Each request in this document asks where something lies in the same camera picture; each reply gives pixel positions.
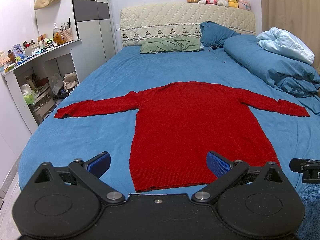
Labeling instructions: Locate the yellow pikachu plush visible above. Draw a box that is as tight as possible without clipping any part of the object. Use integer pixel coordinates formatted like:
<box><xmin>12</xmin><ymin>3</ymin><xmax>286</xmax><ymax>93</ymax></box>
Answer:
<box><xmin>227</xmin><ymin>0</ymin><xmax>239</xmax><ymax>8</ymax></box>

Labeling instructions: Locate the green pillow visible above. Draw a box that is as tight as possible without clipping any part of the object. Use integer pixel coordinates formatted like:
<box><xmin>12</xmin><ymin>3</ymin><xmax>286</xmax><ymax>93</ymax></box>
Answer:
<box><xmin>140</xmin><ymin>36</ymin><xmax>204</xmax><ymax>54</ymax></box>

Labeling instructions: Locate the white shelf desk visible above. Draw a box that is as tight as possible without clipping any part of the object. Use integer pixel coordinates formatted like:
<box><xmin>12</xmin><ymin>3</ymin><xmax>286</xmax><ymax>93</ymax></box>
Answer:
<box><xmin>2</xmin><ymin>39</ymin><xmax>86</xmax><ymax>134</ymax></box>

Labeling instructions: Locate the pink round plush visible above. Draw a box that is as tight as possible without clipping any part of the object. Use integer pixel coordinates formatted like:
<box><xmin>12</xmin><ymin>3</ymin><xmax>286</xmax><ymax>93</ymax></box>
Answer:
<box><xmin>238</xmin><ymin>0</ymin><xmax>251</xmax><ymax>11</ymax></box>

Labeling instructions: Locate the red knit sweater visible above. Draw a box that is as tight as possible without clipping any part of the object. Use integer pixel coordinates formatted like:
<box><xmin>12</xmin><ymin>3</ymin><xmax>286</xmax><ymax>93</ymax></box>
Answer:
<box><xmin>55</xmin><ymin>81</ymin><xmax>309</xmax><ymax>192</ymax></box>

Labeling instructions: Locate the light blue blanket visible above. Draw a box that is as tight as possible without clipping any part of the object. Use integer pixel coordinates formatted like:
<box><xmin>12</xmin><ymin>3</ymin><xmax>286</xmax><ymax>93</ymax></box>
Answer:
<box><xmin>257</xmin><ymin>27</ymin><xmax>315</xmax><ymax>65</ymax></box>

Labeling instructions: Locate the cream quilted headboard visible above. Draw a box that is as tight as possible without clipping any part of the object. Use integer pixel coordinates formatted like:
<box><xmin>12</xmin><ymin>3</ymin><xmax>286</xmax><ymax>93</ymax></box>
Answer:
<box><xmin>120</xmin><ymin>3</ymin><xmax>256</xmax><ymax>47</ymax></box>

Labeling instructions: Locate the dark blue pillow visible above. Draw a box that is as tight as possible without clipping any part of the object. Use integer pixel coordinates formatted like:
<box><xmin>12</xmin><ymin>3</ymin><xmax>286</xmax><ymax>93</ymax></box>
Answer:
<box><xmin>200</xmin><ymin>21</ymin><xmax>239</xmax><ymax>47</ymax></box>

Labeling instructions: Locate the blue fluffy rug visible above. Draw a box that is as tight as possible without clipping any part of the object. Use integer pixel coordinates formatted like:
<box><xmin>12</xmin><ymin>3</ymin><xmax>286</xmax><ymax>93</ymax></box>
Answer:
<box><xmin>297</xmin><ymin>184</ymin><xmax>320</xmax><ymax>240</ymax></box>

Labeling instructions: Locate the small brown teddy bear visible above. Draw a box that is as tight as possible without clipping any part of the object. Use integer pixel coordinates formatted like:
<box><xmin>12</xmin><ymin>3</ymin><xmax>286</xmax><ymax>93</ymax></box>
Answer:
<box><xmin>53</xmin><ymin>32</ymin><xmax>66</xmax><ymax>46</ymax></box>

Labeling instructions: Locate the beige bag under desk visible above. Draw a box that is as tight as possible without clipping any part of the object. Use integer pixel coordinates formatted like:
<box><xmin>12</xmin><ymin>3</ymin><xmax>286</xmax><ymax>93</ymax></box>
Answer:
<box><xmin>63</xmin><ymin>72</ymin><xmax>79</xmax><ymax>90</ymax></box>

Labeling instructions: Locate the beige curtain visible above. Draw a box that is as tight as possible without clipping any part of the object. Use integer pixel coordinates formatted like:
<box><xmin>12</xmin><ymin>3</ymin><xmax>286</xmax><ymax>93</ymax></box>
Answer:
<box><xmin>261</xmin><ymin>0</ymin><xmax>320</xmax><ymax>71</ymax></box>

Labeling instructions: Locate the woven storage basket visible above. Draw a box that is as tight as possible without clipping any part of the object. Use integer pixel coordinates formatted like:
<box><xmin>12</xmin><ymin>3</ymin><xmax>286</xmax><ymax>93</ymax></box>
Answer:
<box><xmin>59</xmin><ymin>28</ymin><xmax>73</xmax><ymax>42</ymax></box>

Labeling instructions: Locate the white grey wardrobe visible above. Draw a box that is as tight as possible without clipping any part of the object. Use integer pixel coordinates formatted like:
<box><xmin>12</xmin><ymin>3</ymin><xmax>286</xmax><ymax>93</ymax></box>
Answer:
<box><xmin>73</xmin><ymin>0</ymin><xmax>116</xmax><ymax>76</ymax></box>

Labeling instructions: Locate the blue rolled duvet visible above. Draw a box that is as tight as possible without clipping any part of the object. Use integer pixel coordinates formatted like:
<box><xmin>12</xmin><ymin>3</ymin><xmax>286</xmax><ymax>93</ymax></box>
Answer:
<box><xmin>223</xmin><ymin>35</ymin><xmax>319</xmax><ymax>98</ymax></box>

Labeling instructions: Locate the blue bed sheet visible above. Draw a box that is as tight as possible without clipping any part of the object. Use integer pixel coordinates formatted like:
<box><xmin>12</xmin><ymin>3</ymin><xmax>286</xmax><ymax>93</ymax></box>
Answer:
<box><xmin>18</xmin><ymin>46</ymin><xmax>319</xmax><ymax>195</ymax></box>

